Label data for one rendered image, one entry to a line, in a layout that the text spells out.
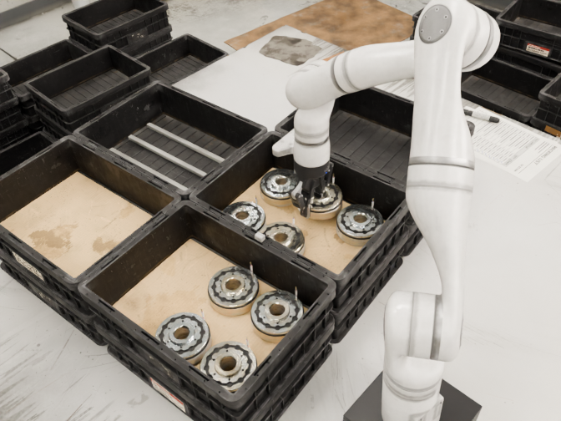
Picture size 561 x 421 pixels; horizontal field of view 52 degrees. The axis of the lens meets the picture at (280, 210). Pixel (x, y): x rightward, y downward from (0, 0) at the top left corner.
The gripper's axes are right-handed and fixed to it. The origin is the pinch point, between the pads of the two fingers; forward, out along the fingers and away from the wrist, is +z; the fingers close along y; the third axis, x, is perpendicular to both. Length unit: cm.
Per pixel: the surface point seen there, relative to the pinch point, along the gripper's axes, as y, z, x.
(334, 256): -6.6, 4.3, -10.8
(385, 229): -1.9, -5.7, -19.5
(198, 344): -41.1, 1.5, -3.9
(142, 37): 76, 37, 151
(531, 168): 62, 17, -31
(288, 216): -2.7, 4.2, 4.6
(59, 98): 23, 38, 142
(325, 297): -22.8, -5.7, -19.7
